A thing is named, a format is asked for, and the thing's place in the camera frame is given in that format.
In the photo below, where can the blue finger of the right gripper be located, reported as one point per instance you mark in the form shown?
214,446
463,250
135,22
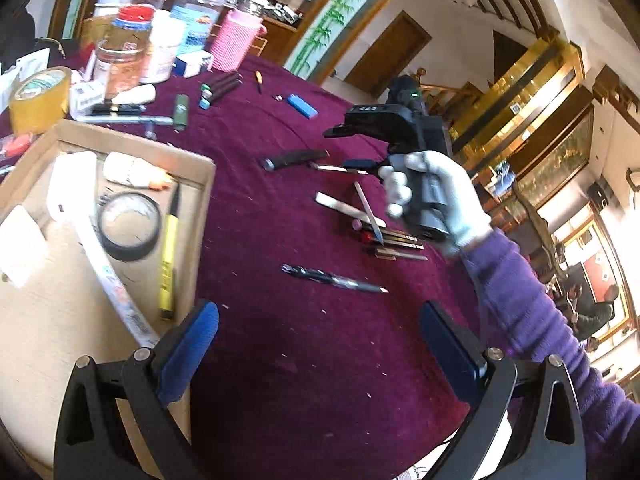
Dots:
362,166

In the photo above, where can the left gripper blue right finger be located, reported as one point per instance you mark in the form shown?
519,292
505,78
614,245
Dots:
457,352

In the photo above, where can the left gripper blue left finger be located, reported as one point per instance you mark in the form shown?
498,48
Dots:
181,350

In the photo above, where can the clear black ballpoint pen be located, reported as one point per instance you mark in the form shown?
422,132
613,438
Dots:
337,169

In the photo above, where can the white marker tube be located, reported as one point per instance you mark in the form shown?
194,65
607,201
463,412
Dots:
341,207

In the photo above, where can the black gel pen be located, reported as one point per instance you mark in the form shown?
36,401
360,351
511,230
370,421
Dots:
325,278

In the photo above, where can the purple sleeved right forearm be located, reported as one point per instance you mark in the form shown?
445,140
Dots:
515,314

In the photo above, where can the white gloved right hand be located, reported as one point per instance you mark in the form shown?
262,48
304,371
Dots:
423,183

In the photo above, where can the black marker pink cap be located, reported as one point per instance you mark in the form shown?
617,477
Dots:
360,226

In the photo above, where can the long black capped pen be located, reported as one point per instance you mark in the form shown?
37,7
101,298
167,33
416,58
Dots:
292,158

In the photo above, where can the thin white pen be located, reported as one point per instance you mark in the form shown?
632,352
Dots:
368,211

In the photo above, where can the black marker red cap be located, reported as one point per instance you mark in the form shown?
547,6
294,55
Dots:
370,239

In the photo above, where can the blue lighter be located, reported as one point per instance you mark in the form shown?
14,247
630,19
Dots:
303,107

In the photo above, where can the thin black pen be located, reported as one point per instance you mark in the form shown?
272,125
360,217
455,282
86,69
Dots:
392,254

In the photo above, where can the black tape roll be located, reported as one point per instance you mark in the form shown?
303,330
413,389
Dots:
128,225

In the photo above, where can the small yellow black pen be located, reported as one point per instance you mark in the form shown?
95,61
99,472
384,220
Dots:
259,81

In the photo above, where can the purple velvet tablecloth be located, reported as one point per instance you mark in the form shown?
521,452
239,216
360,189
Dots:
313,365

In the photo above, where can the cardboard box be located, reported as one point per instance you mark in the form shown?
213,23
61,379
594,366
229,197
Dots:
100,333

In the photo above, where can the black markers pair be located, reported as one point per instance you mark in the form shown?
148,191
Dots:
218,87

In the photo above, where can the pink knitted cup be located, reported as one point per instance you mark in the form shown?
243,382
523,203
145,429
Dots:
232,42

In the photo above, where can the green marker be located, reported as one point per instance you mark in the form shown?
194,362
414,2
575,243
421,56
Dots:
181,112

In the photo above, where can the silver grey pen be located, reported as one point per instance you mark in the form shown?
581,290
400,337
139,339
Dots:
148,122

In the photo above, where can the blue white tissue pack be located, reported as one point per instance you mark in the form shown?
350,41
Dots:
198,17

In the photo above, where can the red lid plastic jar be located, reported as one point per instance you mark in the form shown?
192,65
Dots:
121,53

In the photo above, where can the yellow packing tape roll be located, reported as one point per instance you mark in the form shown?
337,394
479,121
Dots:
40,101

